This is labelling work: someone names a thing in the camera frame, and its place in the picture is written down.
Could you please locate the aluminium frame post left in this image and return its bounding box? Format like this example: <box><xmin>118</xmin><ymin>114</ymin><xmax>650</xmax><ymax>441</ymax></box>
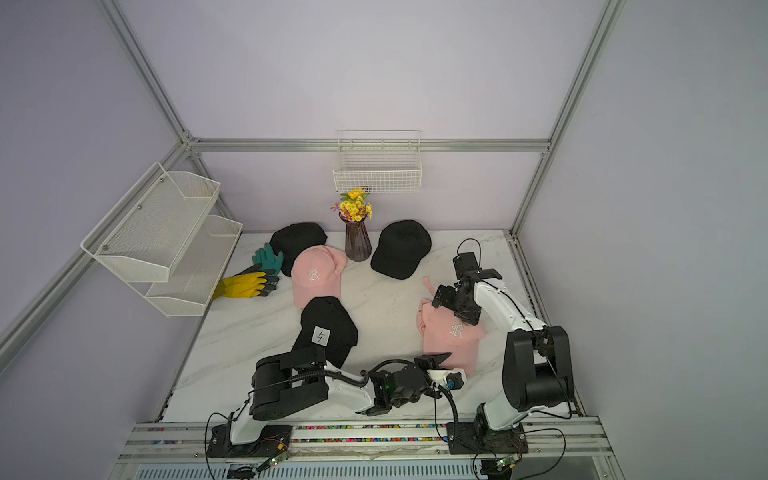
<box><xmin>95</xmin><ymin>0</ymin><xmax>191</xmax><ymax>145</ymax></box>

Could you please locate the green rubber glove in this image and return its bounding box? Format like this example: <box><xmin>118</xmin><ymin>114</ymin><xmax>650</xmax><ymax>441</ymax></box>
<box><xmin>252</xmin><ymin>242</ymin><xmax>284</xmax><ymax>274</ymax></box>

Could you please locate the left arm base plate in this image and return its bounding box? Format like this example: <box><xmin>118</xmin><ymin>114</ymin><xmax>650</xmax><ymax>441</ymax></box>
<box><xmin>206</xmin><ymin>424</ymin><xmax>293</xmax><ymax>458</ymax></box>

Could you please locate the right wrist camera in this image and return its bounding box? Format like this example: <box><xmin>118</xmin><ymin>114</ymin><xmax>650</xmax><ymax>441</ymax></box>
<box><xmin>452</xmin><ymin>252</ymin><xmax>480</xmax><ymax>279</ymax></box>

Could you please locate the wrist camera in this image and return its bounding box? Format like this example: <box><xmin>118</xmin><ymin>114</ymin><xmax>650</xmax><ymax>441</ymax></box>
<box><xmin>452</xmin><ymin>252</ymin><xmax>480</xmax><ymax>279</ymax></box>
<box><xmin>427</xmin><ymin>369</ymin><xmax>467</xmax><ymax>391</ymax></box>

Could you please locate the aluminium back crossbar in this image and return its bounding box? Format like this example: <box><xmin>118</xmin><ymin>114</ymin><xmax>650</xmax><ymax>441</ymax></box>
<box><xmin>188</xmin><ymin>138</ymin><xmax>551</xmax><ymax>153</ymax></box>

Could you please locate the yellow flower bouquet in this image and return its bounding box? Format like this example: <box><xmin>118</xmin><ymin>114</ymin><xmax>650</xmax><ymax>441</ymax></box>
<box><xmin>331</xmin><ymin>188</ymin><xmax>373</xmax><ymax>223</ymax></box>

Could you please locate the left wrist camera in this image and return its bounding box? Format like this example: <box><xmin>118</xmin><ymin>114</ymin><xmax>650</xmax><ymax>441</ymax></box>
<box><xmin>427</xmin><ymin>369</ymin><xmax>467</xmax><ymax>391</ymax></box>

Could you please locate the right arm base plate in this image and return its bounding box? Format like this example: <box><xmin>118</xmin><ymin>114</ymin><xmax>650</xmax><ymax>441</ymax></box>
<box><xmin>446</xmin><ymin>422</ymin><xmax>529</xmax><ymax>455</ymax></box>

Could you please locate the white wire wall basket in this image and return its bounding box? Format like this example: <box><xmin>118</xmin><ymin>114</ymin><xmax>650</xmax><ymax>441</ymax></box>
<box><xmin>333</xmin><ymin>129</ymin><xmax>423</xmax><ymax>193</ymax></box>

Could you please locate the dark purple glass vase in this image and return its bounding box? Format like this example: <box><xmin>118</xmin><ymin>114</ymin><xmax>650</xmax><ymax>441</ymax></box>
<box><xmin>344</xmin><ymin>220</ymin><xmax>372</xmax><ymax>262</ymax></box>

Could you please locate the aluminium frame post right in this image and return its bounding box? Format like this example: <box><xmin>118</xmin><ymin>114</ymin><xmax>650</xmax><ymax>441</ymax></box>
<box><xmin>510</xmin><ymin>0</ymin><xmax>625</xmax><ymax>239</ymax></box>

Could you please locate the aluminium front rail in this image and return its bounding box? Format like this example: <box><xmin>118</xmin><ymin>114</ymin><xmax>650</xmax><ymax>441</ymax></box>
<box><xmin>109</xmin><ymin>417</ymin><xmax>624</xmax><ymax>479</ymax></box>

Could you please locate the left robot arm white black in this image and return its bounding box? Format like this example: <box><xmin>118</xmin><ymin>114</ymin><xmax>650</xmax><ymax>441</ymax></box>
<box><xmin>227</xmin><ymin>346</ymin><xmax>467</xmax><ymax>445</ymax></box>

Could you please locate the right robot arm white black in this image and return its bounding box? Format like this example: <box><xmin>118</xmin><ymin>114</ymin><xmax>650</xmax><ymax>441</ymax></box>
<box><xmin>432</xmin><ymin>269</ymin><xmax>575</xmax><ymax>431</ymax></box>

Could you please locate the yellow black work glove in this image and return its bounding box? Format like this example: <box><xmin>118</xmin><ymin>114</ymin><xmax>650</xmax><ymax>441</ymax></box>
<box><xmin>212</xmin><ymin>271</ymin><xmax>279</xmax><ymax>300</ymax></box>

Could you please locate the aluminium frame post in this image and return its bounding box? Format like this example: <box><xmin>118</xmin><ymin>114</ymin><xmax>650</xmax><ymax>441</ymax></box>
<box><xmin>95</xmin><ymin>0</ymin><xmax>191</xmax><ymax>145</ymax></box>
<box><xmin>510</xmin><ymin>0</ymin><xmax>625</xmax><ymax>239</ymax></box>

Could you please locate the pink cap white R logo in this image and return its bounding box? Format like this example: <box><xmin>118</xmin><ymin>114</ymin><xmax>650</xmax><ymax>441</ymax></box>
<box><xmin>291</xmin><ymin>245</ymin><xmax>348</xmax><ymax>309</ymax></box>

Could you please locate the white mesh two-tier shelf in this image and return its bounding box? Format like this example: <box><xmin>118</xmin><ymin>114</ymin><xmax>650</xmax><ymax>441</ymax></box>
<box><xmin>81</xmin><ymin>163</ymin><xmax>242</xmax><ymax>317</ymax></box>

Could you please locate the black cap white patch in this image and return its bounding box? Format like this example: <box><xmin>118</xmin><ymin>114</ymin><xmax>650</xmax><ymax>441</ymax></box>
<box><xmin>292</xmin><ymin>296</ymin><xmax>359</xmax><ymax>368</ymax></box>

